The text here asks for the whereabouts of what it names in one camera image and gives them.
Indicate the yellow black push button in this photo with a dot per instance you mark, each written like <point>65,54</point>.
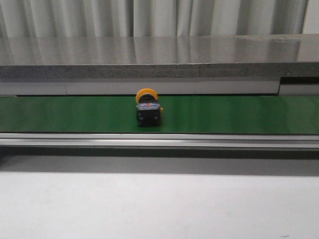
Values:
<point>148,108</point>

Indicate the green conveyor belt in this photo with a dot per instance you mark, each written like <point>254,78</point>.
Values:
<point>181,114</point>

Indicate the grey stone slab bench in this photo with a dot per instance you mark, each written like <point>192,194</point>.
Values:
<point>159,57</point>

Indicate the white pleated curtain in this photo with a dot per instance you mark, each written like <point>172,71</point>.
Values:
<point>68,18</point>

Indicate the aluminium conveyor front rail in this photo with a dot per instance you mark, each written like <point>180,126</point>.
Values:
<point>162,140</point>

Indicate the grey conveyor rear rail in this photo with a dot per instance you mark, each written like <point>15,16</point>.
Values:
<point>293,86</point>

